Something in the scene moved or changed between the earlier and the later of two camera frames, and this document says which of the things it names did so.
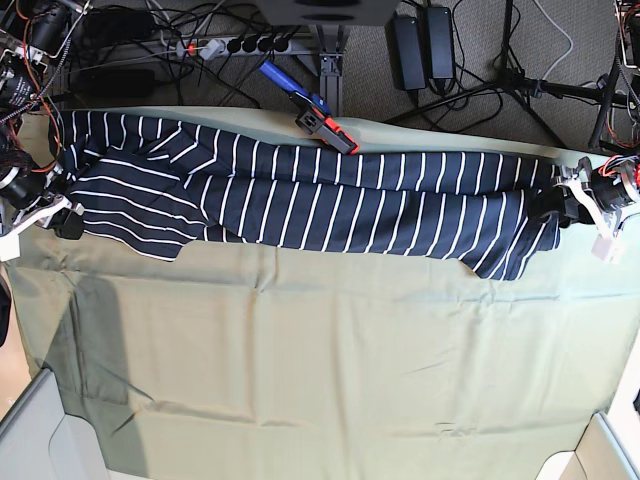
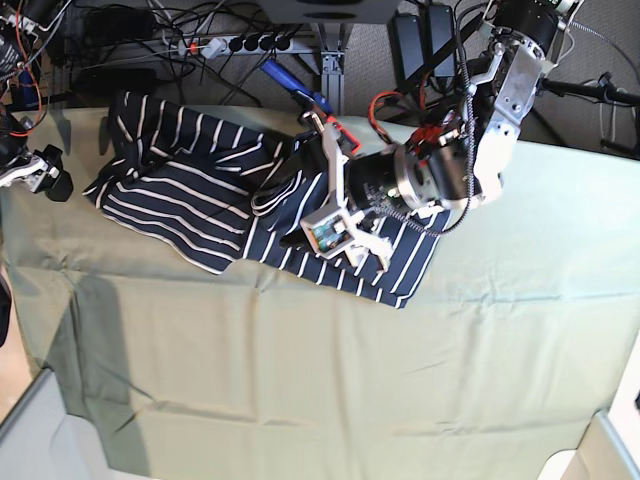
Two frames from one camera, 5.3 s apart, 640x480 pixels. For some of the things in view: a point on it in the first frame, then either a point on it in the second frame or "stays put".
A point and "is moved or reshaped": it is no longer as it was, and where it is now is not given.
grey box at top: x=329 y=12 stays put
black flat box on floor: x=114 y=82 stays put
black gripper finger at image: x=554 y=200 to x=308 y=153
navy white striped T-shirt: x=151 y=186 is moved or reshaped
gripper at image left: x=20 y=187 to x=14 y=139
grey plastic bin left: x=40 y=441 stays put
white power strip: x=205 y=49 stays put
